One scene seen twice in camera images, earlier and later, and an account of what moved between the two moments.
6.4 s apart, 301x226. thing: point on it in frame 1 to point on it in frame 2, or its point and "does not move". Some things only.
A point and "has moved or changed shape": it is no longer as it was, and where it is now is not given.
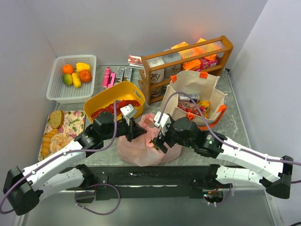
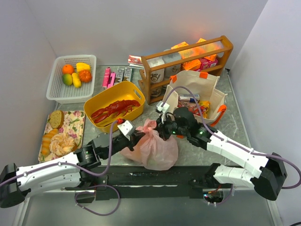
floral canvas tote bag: (198, 83) does not move
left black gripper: (130, 131) to (132, 139)
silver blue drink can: (184, 98) does not move
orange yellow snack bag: (206, 104) does not move
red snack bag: (190, 108) does not move
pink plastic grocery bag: (139, 151) has moved or changed shape
